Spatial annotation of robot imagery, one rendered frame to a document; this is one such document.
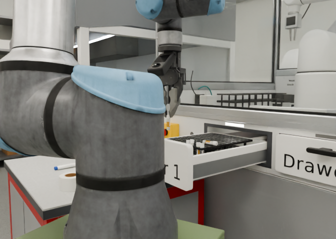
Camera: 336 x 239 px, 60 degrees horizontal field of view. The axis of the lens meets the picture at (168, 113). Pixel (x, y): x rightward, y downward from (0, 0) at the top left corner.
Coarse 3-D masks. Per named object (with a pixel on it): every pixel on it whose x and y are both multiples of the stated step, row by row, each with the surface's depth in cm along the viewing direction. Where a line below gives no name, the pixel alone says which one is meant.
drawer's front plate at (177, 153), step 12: (168, 144) 74; (180, 144) 70; (168, 156) 74; (180, 156) 70; (192, 156) 69; (168, 168) 74; (180, 168) 70; (192, 168) 69; (168, 180) 74; (180, 180) 70; (192, 180) 69
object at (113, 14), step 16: (80, 0) 144; (96, 0) 149; (112, 0) 155; (128, 0) 160; (80, 16) 145; (96, 16) 150; (112, 16) 155; (128, 16) 161; (80, 32) 146; (112, 32) 156; (128, 32) 162; (144, 32) 168; (80, 48) 146; (80, 64) 147
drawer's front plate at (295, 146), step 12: (276, 144) 85; (288, 144) 82; (300, 144) 79; (312, 144) 76; (324, 144) 74; (276, 156) 85; (288, 156) 82; (300, 156) 79; (312, 156) 77; (324, 156) 74; (276, 168) 85; (288, 168) 82; (300, 168) 79; (324, 180) 74
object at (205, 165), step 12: (216, 132) 109; (240, 144) 100; (252, 144) 86; (264, 144) 89; (204, 156) 74; (216, 156) 77; (228, 156) 80; (240, 156) 82; (252, 156) 86; (264, 156) 89; (204, 168) 74; (216, 168) 77; (228, 168) 79
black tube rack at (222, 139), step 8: (184, 136) 97; (192, 136) 97; (200, 136) 97; (208, 136) 97; (216, 136) 97; (224, 136) 97; (232, 136) 98; (208, 144) 83; (224, 144) 84; (232, 144) 86
